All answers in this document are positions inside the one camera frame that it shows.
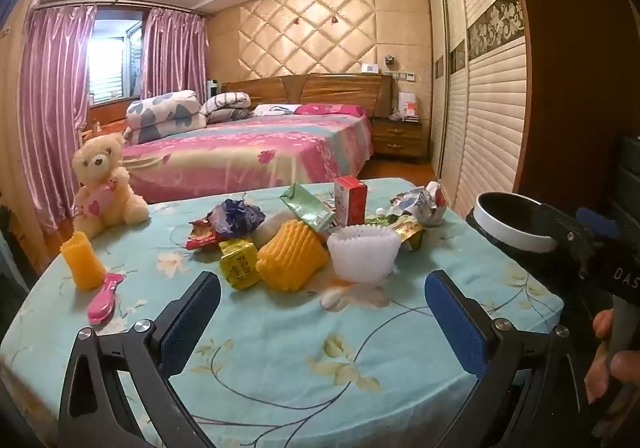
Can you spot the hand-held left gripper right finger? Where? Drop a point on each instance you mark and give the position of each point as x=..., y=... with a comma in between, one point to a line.
x=457, y=323

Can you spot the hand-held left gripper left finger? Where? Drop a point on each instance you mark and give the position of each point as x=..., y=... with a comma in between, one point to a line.
x=187, y=323

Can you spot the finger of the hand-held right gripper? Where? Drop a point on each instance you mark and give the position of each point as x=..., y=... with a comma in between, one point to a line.
x=597, y=224
x=567, y=228

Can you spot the black bin with white rim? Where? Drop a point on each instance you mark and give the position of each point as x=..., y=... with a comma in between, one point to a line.
x=510, y=228

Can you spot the red drink carton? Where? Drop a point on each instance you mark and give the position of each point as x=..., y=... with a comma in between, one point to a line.
x=350, y=202

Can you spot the person's right hand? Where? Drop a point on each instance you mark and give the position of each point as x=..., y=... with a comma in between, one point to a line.
x=617, y=368

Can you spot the yellow tea packet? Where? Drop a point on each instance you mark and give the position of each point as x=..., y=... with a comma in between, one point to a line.
x=240, y=265

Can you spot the red snack wrapper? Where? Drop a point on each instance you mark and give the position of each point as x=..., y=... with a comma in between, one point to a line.
x=202, y=234

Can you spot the gold snack wrapper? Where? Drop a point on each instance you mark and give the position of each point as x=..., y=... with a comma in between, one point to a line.
x=410, y=234

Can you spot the white foam fruit net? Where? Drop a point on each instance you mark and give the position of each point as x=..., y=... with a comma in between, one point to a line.
x=362, y=253

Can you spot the blue purple snack wrapper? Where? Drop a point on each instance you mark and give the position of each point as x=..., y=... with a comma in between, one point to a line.
x=240, y=217

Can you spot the teal floral tablecloth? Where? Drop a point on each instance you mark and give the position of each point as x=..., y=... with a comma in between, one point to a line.
x=300, y=368

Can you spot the orange plastic cup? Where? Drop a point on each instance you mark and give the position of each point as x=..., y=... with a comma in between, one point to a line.
x=82, y=260

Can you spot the large yellow foam fruit net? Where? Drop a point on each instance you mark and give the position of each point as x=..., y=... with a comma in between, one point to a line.
x=292, y=255

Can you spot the crumpled white paper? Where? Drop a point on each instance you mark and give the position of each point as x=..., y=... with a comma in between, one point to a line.
x=420, y=203

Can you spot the brown wardrobe side panel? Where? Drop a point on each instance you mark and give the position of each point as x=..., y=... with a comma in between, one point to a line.
x=570, y=78

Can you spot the cream teddy bear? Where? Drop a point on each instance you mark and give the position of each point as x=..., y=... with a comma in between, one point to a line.
x=102, y=188

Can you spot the green drink carton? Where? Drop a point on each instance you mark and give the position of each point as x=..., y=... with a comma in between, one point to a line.
x=306, y=209

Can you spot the cream slatted wardrobe doors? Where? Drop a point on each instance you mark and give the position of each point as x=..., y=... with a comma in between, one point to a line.
x=480, y=78

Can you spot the bed with pink floral sheet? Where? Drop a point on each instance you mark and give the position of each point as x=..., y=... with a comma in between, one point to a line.
x=260, y=153

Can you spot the wooden nightstand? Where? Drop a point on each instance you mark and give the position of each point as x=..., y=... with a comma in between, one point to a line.
x=400, y=138

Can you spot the white and red box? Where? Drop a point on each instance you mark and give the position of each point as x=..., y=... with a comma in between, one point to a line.
x=408, y=104

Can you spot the white pillow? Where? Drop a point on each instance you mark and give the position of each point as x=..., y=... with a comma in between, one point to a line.
x=275, y=110

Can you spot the white air purifier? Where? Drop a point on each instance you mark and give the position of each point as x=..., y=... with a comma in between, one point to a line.
x=213, y=90

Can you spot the wide pink curtain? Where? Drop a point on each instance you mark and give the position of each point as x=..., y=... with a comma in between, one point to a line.
x=55, y=118

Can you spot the pink pillow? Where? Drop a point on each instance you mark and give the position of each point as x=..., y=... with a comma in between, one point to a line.
x=330, y=109

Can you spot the wooden headboard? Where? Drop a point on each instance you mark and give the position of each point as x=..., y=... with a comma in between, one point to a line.
x=325, y=90

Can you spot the narrow pink curtain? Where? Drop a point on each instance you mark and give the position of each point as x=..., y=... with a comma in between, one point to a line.
x=175, y=53

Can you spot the window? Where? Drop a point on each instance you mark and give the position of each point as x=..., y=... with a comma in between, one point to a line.
x=117, y=60

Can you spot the wall switch row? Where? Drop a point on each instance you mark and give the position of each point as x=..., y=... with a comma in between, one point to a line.
x=404, y=75

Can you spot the small wall holder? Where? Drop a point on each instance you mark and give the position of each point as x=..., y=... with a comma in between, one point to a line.
x=391, y=59

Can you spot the wall thermostat panel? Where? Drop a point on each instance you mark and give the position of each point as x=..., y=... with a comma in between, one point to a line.
x=370, y=68

